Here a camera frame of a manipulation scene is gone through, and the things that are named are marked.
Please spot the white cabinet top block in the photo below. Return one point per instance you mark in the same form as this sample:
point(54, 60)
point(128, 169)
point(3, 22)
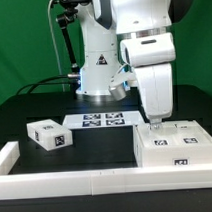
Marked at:
point(49, 134)

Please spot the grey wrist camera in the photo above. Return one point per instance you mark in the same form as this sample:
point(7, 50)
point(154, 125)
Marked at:
point(118, 82)

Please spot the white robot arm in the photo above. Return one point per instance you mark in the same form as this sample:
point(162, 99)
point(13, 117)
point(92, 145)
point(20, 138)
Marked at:
point(105, 23)

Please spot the white cabinet door panel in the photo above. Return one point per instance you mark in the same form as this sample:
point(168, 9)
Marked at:
point(164, 136)
point(192, 132)

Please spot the white marker base plate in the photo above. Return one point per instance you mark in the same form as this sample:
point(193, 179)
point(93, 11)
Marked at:
point(121, 118)

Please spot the white cabinet body box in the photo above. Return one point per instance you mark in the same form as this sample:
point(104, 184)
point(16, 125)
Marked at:
point(180, 154)

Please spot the white U-shaped fence frame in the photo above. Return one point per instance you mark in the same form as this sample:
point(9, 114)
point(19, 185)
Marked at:
point(54, 184)

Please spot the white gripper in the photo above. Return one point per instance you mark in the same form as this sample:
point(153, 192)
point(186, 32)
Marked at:
point(150, 58)

